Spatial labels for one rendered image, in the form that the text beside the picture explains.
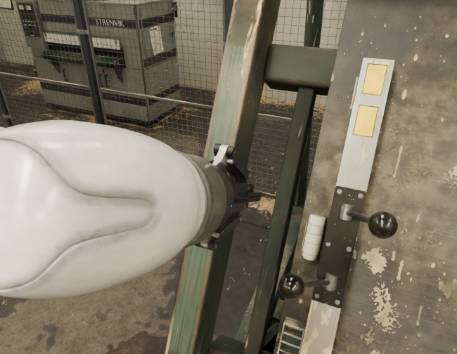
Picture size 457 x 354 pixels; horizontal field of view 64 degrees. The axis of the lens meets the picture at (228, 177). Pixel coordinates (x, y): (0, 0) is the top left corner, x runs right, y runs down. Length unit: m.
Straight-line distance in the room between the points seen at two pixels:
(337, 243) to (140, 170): 0.48
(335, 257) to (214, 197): 0.37
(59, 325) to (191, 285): 1.85
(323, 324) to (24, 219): 0.58
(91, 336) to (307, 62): 2.02
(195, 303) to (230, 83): 0.42
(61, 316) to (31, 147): 2.40
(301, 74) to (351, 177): 0.24
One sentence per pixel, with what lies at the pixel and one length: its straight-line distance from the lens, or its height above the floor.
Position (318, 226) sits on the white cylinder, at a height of 1.46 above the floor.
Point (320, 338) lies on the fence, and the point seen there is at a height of 1.30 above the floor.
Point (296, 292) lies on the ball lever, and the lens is 0.56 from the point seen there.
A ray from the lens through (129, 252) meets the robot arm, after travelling 0.21.
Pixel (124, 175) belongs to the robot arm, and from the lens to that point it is 0.20.
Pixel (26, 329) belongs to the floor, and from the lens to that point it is 2.59.
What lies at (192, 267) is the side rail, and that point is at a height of 1.35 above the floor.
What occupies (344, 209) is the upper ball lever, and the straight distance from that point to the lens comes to 0.62.
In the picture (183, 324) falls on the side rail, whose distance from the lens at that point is 0.76.
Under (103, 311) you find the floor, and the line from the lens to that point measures 2.50.
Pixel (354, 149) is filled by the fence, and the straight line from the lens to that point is 0.65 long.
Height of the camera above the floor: 1.86
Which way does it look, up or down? 31 degrees down
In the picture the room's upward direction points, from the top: straight up
